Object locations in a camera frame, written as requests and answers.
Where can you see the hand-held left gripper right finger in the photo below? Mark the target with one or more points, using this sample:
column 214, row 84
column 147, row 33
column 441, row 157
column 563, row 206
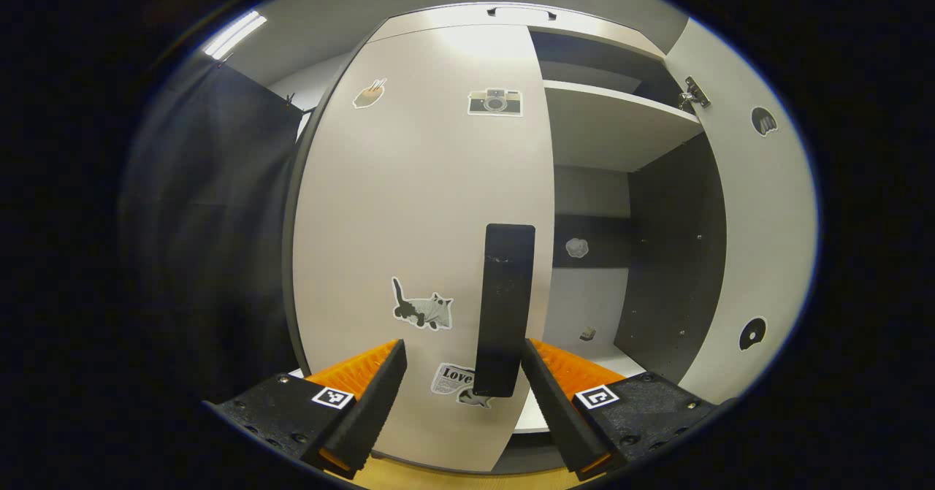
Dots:
column 559, row 417

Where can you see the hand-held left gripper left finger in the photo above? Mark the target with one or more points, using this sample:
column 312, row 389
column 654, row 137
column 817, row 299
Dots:
column 372, row 410

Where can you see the beige double-door shoe cabinet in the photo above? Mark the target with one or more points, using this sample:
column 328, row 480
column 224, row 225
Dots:
column 672, row 256

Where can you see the cabinet door camera sticker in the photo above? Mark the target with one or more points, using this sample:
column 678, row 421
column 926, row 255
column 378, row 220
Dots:
column 409, row 205

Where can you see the cabinet door black cat sticker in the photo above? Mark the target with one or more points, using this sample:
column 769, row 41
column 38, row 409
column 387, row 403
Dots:
column 760, row 220

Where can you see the metal door hinge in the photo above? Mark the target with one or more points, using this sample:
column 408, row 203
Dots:
column 694, row 94

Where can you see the beige cabinet drawer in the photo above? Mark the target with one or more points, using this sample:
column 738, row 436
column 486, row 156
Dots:
column 453, row 19

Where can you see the black backdrop cloth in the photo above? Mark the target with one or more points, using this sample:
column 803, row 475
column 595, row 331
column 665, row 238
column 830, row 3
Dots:
column 204, row 220

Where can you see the ceiling light panel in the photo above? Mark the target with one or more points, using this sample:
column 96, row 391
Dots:
column 234, row 33

